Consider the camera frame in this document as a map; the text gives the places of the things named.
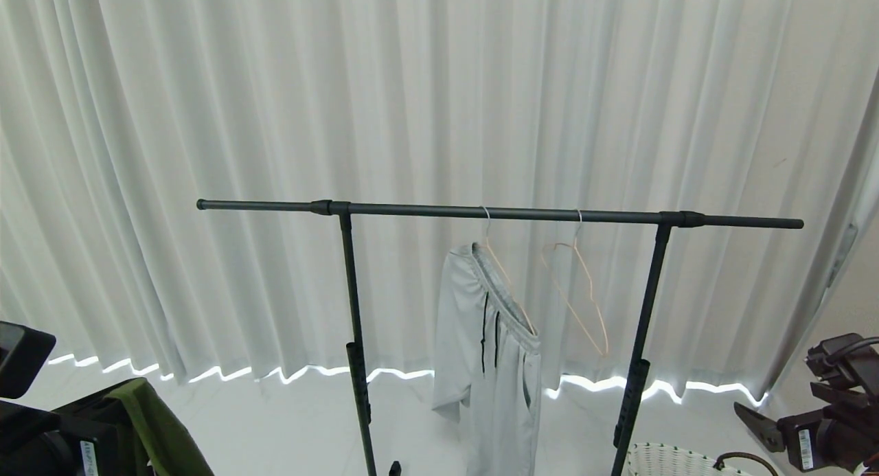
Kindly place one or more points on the pale grey shorts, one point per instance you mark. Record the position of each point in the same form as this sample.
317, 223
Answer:
494, 407

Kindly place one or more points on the white curtain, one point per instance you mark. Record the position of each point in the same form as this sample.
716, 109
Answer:
275, 84

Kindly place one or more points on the black clothes rack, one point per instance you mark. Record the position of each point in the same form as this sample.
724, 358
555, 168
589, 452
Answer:
481, 212

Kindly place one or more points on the green garment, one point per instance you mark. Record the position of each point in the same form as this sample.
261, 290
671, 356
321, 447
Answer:
165, 435

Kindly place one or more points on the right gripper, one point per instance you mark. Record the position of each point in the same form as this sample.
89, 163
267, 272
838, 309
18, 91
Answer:
824, 442

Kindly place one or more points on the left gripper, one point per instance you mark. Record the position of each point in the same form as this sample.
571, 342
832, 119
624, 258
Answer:
48, 442

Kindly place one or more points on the pink clothes hanger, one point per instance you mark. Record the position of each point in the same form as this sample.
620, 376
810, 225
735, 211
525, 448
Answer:
505, 277
587, 284

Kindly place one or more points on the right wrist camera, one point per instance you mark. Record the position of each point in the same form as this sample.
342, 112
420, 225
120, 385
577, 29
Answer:
845, 366

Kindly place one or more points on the white laundry basket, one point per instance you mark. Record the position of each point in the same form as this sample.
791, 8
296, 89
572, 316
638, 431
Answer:
666, 462

